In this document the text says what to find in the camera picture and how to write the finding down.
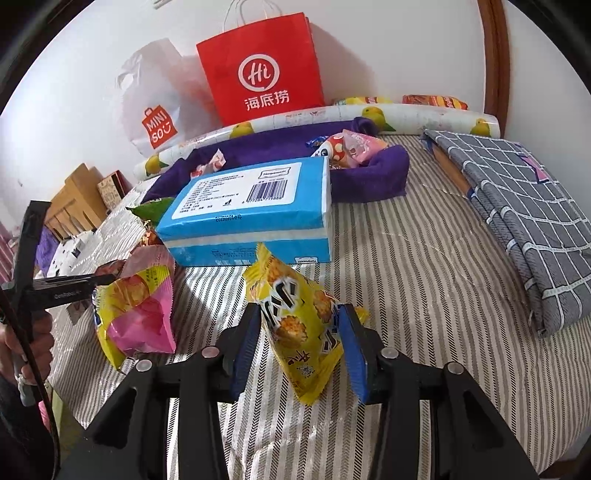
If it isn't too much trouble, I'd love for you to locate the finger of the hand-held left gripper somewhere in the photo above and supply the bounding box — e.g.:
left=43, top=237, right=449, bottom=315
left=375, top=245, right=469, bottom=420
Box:
left=32, top=260, right=126, bottom=309

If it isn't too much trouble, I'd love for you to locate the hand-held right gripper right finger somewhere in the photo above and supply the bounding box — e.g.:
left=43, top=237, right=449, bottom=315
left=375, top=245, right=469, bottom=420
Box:
left=336, top=302, right=539, bottom=480

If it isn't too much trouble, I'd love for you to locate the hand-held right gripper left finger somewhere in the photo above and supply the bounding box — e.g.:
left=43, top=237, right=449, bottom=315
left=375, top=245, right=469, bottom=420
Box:
left=58, top=302, right=264, bottom=480

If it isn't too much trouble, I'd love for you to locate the yellow snack packet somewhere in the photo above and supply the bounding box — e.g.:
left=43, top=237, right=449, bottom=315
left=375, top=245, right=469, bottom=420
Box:
left=242, top=242, right=370, bottom=407

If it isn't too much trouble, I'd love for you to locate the pink yellow snack bag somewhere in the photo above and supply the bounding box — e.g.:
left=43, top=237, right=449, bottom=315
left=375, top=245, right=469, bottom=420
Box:
left=95, top=244, right=177, bottom=372

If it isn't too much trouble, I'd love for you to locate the red snack packet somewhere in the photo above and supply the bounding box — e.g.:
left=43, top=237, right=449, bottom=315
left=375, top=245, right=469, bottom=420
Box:
left=139, top=220, right=163, bottom=246

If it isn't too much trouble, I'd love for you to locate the green snack packet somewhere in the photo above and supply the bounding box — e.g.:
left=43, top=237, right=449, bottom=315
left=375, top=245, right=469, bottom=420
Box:
left=126, top=198, right=176, bottom=222

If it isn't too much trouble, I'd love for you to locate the pink white snack packet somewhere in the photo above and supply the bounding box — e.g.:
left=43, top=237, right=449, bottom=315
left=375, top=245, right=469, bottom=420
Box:
left=191, top=150, right=227, bottom=178

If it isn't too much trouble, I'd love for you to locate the purple cloth basket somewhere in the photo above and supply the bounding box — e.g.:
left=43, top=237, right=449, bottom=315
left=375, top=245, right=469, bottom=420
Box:
left=141, top=117, right=410, bottom=206

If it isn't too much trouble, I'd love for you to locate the pink panda snack packet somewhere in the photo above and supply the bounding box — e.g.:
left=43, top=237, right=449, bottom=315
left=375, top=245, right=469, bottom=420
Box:
left=310, top=130, right=389, bottom=168

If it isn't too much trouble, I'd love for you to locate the person's left forearm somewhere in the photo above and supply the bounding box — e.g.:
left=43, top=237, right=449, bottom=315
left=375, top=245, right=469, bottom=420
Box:
left=0, top=376, right=58, bottom=480

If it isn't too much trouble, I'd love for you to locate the person's left hand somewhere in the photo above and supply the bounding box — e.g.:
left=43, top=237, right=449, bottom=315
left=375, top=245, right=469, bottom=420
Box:
left=0, top=311, right=55, bottom=407

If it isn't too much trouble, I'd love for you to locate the white black-spotted pillow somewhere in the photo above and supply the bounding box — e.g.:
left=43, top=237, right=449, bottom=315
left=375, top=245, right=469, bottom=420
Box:
left=48, top=231, right=100, bottom=278

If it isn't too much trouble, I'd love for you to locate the wooden headboard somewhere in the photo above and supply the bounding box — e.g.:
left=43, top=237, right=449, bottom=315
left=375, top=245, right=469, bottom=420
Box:
left=46, top=162, right=109, bottom=241

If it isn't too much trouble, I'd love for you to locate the striped bed quilt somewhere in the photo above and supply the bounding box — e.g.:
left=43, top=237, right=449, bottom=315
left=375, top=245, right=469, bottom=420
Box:
left=46, top=134, right=591, bottom=480

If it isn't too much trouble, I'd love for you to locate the patterned book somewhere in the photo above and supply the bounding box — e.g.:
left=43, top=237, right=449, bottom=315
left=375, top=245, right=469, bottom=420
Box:
left=97, top=171, right=134, bottom=213

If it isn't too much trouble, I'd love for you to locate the blue tissue pack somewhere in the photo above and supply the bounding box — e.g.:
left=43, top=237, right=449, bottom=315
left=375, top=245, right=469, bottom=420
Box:
left=154, top=157, right=333, bottom=267

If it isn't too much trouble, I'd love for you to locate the white plastic shopping bag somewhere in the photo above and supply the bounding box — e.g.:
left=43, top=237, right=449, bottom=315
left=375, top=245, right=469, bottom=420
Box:
left=115, top=38, right=222, bottom=151

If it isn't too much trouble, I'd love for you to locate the grey checked folded cloth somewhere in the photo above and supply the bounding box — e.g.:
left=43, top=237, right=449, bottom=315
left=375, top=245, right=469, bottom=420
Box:
left=421, top=129, right=591, bottom=337

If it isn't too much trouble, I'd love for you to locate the fruit-print paper roll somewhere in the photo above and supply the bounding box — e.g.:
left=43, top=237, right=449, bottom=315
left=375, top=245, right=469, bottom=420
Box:
left=133, top=104, right=502, bottom=182

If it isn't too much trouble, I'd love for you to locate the yellow chip bag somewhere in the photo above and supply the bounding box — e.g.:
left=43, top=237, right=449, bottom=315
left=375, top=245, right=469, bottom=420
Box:
left=333, top=95, right=393, bottom=106

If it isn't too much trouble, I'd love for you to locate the orange chip bag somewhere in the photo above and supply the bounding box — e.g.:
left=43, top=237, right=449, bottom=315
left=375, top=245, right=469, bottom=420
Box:
left=402, top=93, right=468, bottom=112

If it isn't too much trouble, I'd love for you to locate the red paper bag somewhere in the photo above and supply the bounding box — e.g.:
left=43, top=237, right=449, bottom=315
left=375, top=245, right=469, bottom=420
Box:
left=196, top=0, right=326, bottom=126

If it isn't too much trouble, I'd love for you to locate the black cable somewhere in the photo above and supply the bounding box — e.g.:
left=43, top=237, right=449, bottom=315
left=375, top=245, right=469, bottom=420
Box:
left=0, top=295, right=63, bottom=480

